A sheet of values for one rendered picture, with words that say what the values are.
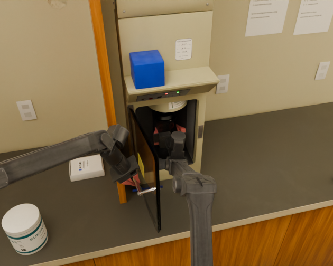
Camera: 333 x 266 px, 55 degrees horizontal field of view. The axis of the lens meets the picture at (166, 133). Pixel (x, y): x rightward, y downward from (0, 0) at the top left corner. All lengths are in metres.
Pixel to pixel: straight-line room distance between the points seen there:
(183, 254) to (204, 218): 0.77
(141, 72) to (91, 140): 0.27
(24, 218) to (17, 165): 0.51
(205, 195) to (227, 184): 0.75
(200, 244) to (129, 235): 0.61
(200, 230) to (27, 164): 0.44
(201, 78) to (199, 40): 0.14
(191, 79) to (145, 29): 0.23
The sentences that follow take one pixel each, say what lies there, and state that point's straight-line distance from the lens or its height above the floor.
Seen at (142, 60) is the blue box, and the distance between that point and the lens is 1.05.
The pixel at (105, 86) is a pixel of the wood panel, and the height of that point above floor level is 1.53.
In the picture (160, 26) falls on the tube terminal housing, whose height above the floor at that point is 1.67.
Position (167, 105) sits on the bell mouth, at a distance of 1.29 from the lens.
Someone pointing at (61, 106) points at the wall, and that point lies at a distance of 1.72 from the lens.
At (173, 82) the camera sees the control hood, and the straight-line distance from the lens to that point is 1.11.
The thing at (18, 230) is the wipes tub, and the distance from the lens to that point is 1.29.
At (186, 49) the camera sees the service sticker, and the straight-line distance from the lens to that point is 1.17.
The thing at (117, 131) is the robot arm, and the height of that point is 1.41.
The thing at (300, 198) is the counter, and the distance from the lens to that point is 1.57.
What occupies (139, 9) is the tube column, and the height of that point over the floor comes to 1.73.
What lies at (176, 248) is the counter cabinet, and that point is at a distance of 1.49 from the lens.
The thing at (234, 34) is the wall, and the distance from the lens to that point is 1.73.
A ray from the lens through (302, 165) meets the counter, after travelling 1.72.
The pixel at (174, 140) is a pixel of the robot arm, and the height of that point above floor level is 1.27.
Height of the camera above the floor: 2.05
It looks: 38 degrees down
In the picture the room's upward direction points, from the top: 1 degrees counter-clockwise
